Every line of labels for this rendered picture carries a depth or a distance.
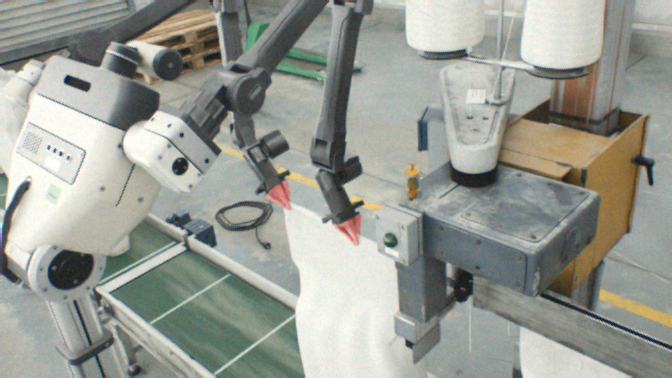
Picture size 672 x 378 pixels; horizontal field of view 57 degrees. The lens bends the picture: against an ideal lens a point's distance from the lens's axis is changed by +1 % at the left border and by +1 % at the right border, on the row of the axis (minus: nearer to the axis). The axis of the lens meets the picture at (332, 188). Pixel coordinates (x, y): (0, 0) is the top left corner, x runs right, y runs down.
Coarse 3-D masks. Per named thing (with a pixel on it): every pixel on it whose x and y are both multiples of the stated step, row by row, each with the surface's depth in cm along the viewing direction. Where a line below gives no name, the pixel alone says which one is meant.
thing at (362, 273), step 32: (288, 224) 175; (320, 224) 162; (320, 256) 169; (352, 256) 157; (384, 256) 147; (320, 288) 171; (352, 288) 163; (384, 288) 152; (320, 320) 168; (352, 320) 161; (384, 320) 155; (320, 352) 173; (352, 352) 161; (384, 352) 155
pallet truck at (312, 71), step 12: (252, 24) 656; (264, 24) 652; (252, 36) 650; (300, 48) 664; (288, 60) 628; (312, 60) 638; (324, 60) 625; (360, 60) 610; (300, 72) 600; (312, 72) 588; (324, 72) 590
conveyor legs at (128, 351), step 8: (120, 328) 254; (120, 336) 255; (128, 336) 258; (120, 344) 259; (128, 344) 260; (136, 344) 266; (128, 352) 261; (128, 360) 262; (136, 360) 265; (128, 368) 270; (136, 368) 268
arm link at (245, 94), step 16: (304, 0) 126; (320, 0) 128; (352, 0) 136; (288, 16) 125; (304, 16) 126; (272, 32) 123; (288, 32) 124; (256, 48) 122; (272, 48) 123; (288, 48) 126; (240, 64) 122; (256, 64) 120; (272, 64) 124; (240, 80) 117; (256, 80) 119; (240, 96) 117; (256, 96) 120; (240, 112) 118; (256, 112) 121
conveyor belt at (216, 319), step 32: (192, 256) 276; (128, 288) 259; (160, 288) 257; (192, 288) 255; (224, 288) 253; (160, 320) 239; (192, 320) 237; (224, 320) 235; (256, 320) 233; (288, 320) 231; (192, 352) 221; (224, 352) 220; (256, 352) 218; (288, 352) 216
